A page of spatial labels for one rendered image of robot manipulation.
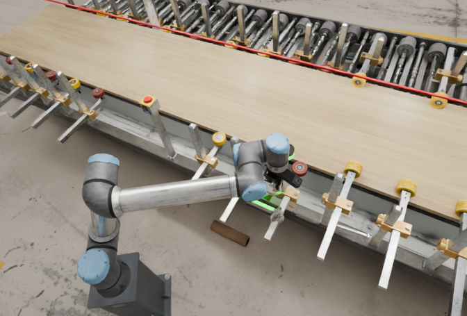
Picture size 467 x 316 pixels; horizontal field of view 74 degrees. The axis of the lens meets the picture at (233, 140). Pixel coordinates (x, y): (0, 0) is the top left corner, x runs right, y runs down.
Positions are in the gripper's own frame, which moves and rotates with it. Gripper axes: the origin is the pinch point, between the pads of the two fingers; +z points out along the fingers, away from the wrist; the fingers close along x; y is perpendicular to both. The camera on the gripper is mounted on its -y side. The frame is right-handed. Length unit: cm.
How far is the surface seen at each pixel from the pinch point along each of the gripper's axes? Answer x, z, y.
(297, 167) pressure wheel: -21.3, 10.6, -0.2
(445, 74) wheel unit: -115, 4, -56
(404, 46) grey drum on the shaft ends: -155, 18, -30
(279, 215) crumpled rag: 6.4, 14.1, -2.4
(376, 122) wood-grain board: -68, 11, -29
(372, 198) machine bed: -28, 24, -41
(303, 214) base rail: -6.5, 30.9, -10.9
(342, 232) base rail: -6.4, 30.9, -32.6
